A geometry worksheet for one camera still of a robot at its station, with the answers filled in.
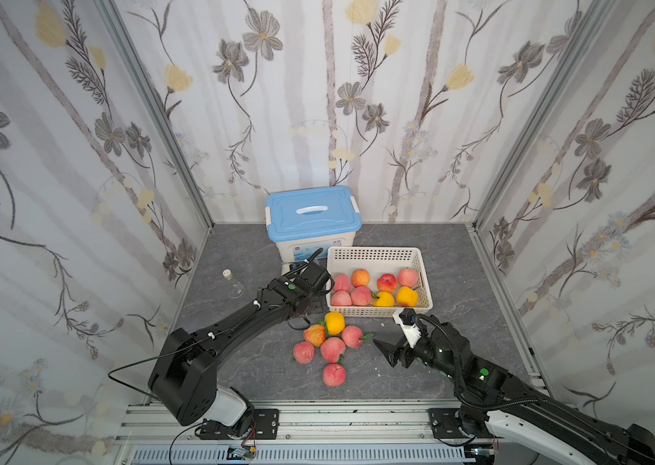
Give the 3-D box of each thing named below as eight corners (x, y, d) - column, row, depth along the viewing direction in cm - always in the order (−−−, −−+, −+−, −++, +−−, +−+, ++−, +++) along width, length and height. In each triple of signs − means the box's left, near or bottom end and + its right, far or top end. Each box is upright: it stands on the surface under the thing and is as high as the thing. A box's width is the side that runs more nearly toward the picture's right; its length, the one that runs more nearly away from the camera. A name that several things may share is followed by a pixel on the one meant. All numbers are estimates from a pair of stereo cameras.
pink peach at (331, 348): (318, 355, 87) (317, 348, 83) (329, 338, 90) (329, 331, 86) (334, 366, 85) (335, 360, 81) (345, 349, 88) (346, 342, 84)
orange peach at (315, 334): (302, 338, 89) (301, 334, 86) (313, 324, 92) (313, 320, 90) (318, 349, 87) (318, 345, 84) (329, 334, 90) (329, 330, 87)
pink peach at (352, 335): (341, 348, 89) (342, 342, 85) (341, 331, 92) (341, 324, 88) (362, 348, 89) (363, 342, 85) (360, 331, 92) (362, 324, 88)
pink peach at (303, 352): (294, 363, 86) (293, 358, 82) (296, 347, 89) (294, 341, 85) (313, 363, 86) (313, 358, 82) (314, 347, 89) (314, 341, 85)
